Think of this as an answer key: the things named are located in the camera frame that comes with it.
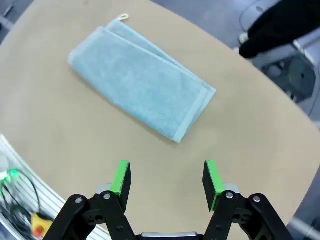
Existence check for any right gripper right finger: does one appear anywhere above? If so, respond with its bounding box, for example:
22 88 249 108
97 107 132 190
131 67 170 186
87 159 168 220
199 159 295 240

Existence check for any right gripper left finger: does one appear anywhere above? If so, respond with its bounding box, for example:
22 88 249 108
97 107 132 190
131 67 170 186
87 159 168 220
44 159 137 240

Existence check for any light blue towel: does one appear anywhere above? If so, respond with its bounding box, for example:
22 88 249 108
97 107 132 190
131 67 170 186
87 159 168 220
67 13 217 144

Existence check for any yellow emergency stop button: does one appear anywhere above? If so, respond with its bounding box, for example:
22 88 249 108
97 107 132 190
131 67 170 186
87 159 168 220
30 211 53 238

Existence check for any dark grey plastic stool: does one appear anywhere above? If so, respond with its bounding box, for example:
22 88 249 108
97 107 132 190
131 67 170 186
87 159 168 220
258 48 317 102

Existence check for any person in denim jacket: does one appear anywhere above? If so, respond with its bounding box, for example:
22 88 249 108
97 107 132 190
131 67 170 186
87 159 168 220
238 0 320 60

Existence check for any aluminium slotted base plate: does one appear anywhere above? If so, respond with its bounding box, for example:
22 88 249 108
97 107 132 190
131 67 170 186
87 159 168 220
0 133 111 240

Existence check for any black cable bundle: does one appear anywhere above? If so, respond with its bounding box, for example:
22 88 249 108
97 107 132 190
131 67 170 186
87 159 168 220
0 169 41 234

